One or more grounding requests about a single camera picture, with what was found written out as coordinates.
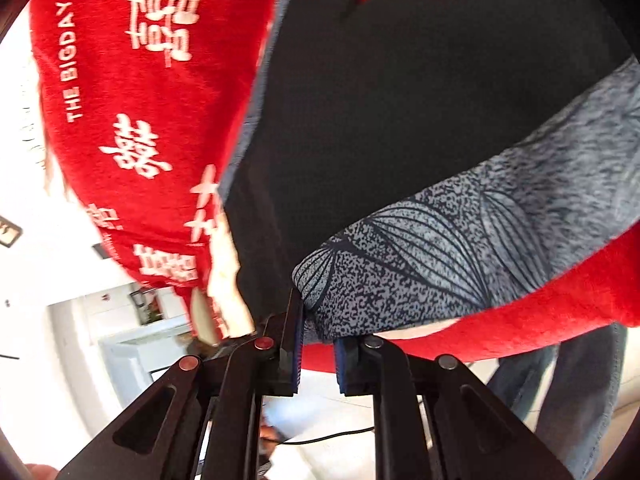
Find blue jeans leg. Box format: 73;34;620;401
487;323;627;479

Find black pants grey patterned waistband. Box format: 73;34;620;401
222;0;639;341

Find red bedspread white characters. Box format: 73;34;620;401
30;0;639;360

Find black cable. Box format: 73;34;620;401
259;426;376;447

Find white cabinet furniture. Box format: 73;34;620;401
48;283;191;437

